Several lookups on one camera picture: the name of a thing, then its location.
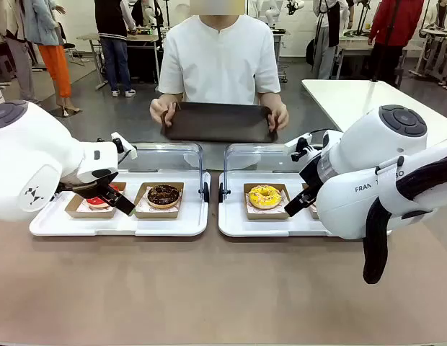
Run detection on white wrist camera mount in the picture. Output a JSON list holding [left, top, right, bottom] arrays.
[[79, 132, 138, 183], [283, 130, 324, 162]]

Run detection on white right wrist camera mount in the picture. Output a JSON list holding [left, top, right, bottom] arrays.
[[283, 130, 324, 162]]

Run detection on person in light top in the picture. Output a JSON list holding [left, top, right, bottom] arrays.
[[423, 0, 447, 30]]

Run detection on person in white shirt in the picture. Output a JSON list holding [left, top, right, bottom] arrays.
[[157, 0, 282, 106]]

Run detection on grey workshop table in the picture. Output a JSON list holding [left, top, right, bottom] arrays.
[[76, 30, 163, 91]]

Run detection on dark brown serving tray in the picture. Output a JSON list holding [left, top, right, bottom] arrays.
[[160, 102, 278, 144]]

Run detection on mannequin with orange trousers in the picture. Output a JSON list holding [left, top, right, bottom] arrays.
[[23, 0, 82, 117]]

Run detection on black corrugated cable sleeve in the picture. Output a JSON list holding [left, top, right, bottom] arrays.
[[362, 153, 447, 285]]

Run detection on chocolate donut with nuts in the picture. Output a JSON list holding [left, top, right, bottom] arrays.
[[146, 184, 182, 210]]

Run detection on yellow glazed sprinkled donut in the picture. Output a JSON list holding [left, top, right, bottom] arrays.
[[247, 185, 283, 210]]

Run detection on mannequin with beige trousers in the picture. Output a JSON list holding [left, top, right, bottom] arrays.
[[0, 0, 40, 104]]

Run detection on kraft paper donut box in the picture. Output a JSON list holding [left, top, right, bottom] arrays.
[[243, 182, 292, 221], [133, 182, 185, 220], [63, 182, 127, 220]]

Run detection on white printed paper liner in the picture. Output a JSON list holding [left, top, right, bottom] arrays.
[[76, 200, 112, 213], [142, 186, 183, 213], [247, 190, 288, 214]]

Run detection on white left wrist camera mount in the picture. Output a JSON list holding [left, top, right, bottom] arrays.
[[79, 132, 138, 183]]

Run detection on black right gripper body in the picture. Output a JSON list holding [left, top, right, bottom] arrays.
[[298, 155, 325, 198]]

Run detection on person's left forearm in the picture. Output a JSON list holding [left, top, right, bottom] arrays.
[[258, 92, 282, 109]]

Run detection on white plastic display tray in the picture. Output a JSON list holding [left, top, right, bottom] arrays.
[[28, 169, 211, 238], [218, 169, 340, 239]]

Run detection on person's right hand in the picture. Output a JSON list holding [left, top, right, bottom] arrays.
[[149, 96, 178, 128]]

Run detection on white rectangular table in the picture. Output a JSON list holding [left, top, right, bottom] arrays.
[[301, 78, 447, 133]]

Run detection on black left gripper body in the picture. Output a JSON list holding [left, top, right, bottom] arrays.
[[57, 168, 120, 198]]

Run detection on person in dark jacket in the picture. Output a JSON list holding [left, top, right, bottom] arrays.
[[94, 0, 138, 98]]

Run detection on person's left hand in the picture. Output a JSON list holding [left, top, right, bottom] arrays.
[[267, 102, 290, 131]]

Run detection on red glazed donut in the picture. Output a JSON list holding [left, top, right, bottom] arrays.
[[82, 183, 120, 211]]

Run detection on clear plastic tray lid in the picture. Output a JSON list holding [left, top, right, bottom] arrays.
[[117, 141, 211, 203], [218, 143, 325, 203]]

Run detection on person in red jacket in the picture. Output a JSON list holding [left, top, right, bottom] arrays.
[[367, 0, 425, 86]]

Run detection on person in black apron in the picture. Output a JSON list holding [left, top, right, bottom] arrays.
[[311, 0, 350, 80]]

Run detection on person's right forearm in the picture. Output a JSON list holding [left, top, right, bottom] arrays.
[[159, 92, 185, 107]]

